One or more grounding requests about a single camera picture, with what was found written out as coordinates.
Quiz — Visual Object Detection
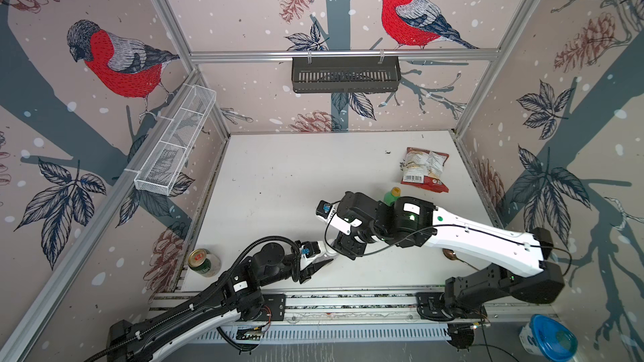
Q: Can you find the green plastic bottle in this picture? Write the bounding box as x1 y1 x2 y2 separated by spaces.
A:
383 190 400 206

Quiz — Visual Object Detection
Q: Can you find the clear plastic bottle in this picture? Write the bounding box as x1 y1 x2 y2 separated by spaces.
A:
320 243 338 258

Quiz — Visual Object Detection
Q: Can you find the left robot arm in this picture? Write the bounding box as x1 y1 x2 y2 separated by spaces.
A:
87 236 337 361

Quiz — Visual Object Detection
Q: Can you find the red snack bag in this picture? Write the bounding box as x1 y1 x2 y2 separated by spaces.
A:
401 147 449 194

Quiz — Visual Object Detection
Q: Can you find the wooden spoon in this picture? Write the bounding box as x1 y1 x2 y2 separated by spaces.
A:
443 249 478 271

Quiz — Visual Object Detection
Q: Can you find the green tin can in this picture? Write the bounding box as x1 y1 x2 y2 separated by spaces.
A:
188 248 221 278

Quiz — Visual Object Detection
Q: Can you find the black hanging basket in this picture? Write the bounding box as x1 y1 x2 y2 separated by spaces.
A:
291 56 402 94

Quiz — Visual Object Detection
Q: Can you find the blue lidded container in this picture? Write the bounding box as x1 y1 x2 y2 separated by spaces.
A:
519 314 579 362

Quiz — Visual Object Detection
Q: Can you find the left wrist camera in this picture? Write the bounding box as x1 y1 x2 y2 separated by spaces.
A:
300 241 324 270

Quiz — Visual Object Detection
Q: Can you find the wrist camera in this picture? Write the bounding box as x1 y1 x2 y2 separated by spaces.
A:
315 200 362 236
300 241 324 270

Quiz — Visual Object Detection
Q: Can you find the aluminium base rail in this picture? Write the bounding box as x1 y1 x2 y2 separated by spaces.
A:
142 286 558 324

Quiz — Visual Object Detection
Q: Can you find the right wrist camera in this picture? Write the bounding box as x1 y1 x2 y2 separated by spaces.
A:
315 200 362 236

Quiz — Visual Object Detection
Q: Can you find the white wire basket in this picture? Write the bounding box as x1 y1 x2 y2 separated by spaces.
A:
134 85 216 197

